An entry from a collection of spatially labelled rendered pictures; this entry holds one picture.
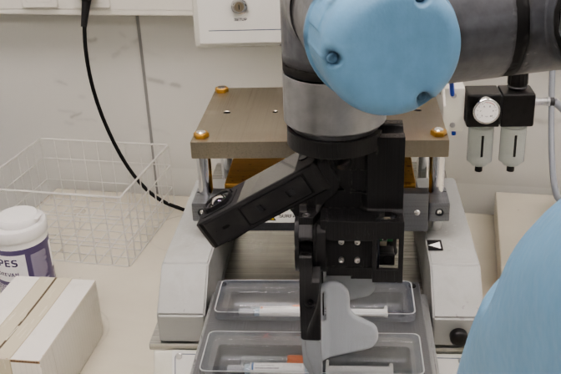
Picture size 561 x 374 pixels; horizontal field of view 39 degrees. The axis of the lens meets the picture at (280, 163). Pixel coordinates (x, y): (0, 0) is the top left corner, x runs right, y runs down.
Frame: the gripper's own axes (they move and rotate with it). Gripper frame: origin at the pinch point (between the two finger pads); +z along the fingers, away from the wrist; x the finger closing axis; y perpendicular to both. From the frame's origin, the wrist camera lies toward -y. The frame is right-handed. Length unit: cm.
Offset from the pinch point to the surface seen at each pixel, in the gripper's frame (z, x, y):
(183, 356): 9.2, 10.1, -13.7
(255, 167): -4.8, 26.0, -7.4
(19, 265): 18, 41, -45
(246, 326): 1.5, 4.7, -6.1
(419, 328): 1.4, 4.8, 9.5
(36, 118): 12, 88, -59
